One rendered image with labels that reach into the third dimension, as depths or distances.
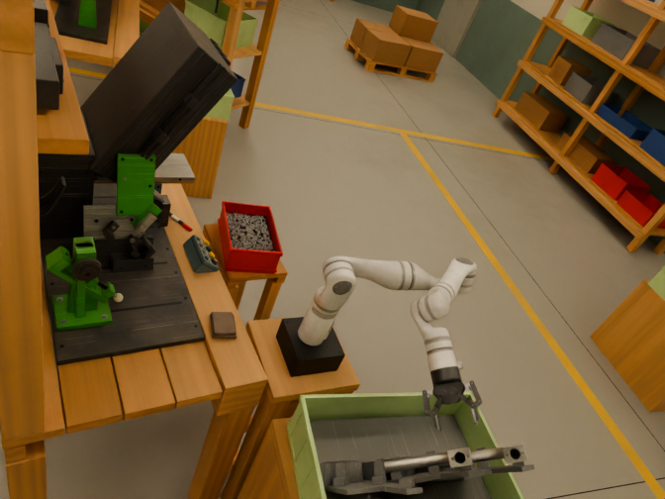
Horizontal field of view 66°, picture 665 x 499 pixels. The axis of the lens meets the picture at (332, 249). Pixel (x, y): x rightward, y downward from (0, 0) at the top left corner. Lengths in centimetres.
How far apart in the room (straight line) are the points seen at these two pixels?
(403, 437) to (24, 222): 126
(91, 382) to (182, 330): 30
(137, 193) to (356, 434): 104
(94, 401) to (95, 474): 91
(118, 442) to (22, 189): 170
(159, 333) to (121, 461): 90
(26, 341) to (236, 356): 67
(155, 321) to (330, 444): 66
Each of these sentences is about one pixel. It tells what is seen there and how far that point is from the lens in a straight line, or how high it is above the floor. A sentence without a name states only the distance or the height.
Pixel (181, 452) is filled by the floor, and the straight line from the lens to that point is 251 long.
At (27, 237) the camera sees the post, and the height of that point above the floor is 152.
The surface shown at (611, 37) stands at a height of 157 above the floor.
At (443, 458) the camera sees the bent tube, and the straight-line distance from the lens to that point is 153.
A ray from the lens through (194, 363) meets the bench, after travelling 166.
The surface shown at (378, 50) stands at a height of 30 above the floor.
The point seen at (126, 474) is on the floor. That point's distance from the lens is 245.
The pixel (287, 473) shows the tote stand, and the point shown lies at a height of 79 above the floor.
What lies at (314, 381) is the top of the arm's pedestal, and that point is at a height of 85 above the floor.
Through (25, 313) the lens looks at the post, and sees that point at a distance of 117.
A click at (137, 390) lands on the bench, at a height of 88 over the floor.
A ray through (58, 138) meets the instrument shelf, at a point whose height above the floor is 154.
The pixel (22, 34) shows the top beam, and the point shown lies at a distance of 84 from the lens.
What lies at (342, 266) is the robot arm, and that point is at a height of 127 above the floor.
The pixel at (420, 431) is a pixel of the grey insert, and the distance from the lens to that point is 181.
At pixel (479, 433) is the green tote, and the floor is 92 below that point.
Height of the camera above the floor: 219
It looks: 36 degrees down
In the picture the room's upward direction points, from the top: 23 degrees clockwise
